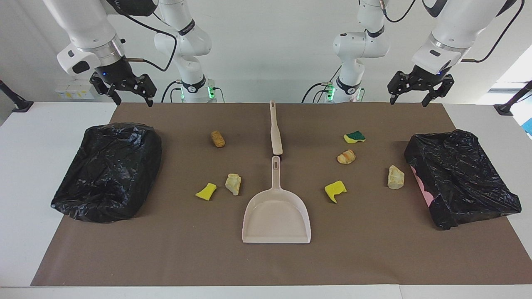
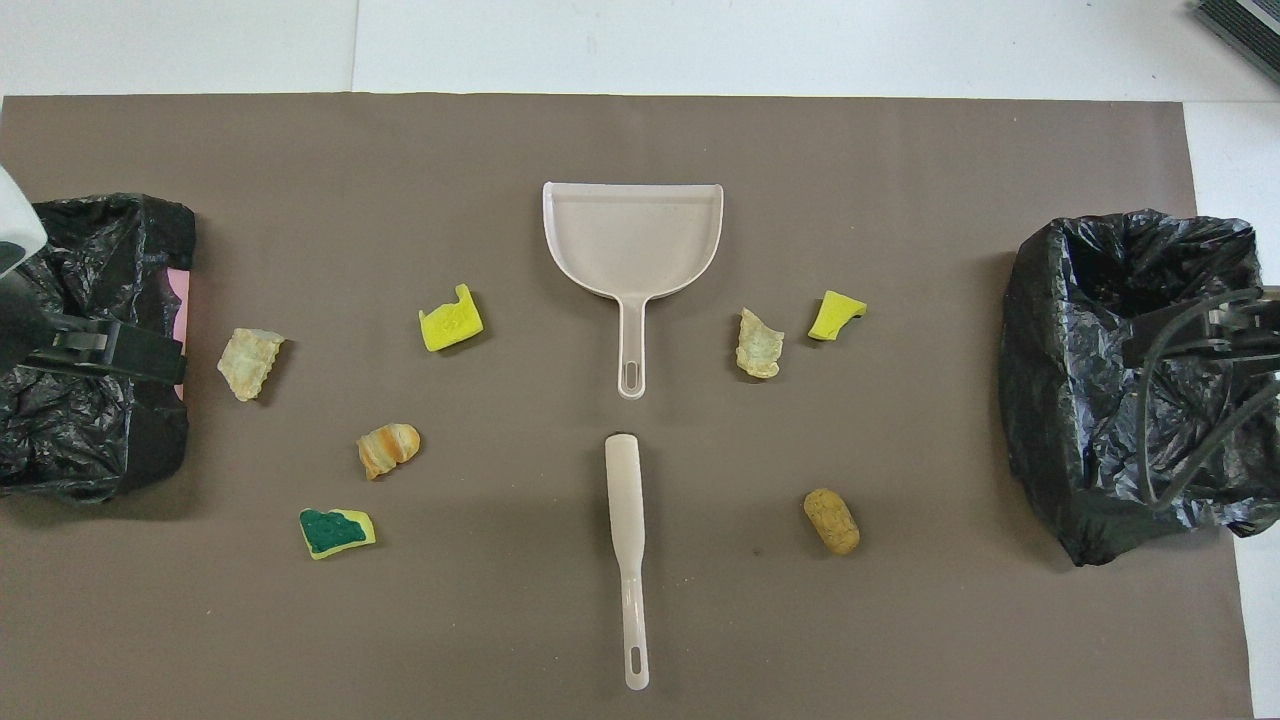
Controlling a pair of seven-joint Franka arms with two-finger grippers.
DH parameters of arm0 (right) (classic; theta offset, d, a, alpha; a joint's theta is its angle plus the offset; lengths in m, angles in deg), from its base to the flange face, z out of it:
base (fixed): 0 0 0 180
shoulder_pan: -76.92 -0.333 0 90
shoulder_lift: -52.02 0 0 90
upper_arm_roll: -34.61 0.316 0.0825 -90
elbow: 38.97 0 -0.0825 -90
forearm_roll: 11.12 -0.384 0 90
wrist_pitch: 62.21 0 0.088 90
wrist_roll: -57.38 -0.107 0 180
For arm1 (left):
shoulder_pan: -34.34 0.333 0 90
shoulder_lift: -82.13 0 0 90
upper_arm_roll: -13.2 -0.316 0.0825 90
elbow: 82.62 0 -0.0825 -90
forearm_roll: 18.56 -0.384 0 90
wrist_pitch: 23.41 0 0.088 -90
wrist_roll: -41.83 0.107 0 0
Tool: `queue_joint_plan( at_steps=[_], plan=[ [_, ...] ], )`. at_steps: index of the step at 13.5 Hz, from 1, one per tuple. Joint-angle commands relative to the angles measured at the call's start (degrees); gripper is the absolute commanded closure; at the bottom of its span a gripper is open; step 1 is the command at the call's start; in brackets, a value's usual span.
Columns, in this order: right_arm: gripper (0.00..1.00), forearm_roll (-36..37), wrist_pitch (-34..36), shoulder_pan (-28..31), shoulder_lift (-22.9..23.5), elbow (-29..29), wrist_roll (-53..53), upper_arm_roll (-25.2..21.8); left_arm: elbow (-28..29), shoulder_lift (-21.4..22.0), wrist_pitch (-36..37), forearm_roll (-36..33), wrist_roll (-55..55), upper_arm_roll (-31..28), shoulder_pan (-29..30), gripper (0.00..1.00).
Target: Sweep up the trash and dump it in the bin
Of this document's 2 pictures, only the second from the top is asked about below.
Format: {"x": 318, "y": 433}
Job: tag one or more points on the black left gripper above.
{"x": 18, "y": 320}

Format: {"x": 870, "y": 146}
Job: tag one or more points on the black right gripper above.
{"x": 1250, "y": 330}

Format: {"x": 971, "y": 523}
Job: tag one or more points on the green and yellow sponge piece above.
{"x": 335, "y": 530}

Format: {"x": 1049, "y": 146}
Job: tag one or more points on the toy croissant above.
{"x": 388, "y": 448}

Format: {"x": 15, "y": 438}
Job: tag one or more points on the yellow notched sponge piece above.
{"x": 452, "y": 322}

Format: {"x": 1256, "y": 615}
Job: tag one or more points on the small yellow sponge wedge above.
{"x": 832, "y": 318}

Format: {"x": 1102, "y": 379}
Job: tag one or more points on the brown bread piece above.
{"x": 831, "y": 520}

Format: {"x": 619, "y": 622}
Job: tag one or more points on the beige hand brush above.
{"x": 624, "y": 480}

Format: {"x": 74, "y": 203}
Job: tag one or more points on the beige plastic dustpan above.
{"x": 630, "y": 240}

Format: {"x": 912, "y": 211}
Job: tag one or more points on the black bag lined pink bin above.
{"x": 100, "y": 250}

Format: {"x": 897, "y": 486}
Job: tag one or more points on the dark ribbed device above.
{"x": 1250, "y": 25}

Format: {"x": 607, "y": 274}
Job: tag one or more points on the brown paper table mat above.
{"x": 640, "y": 130}

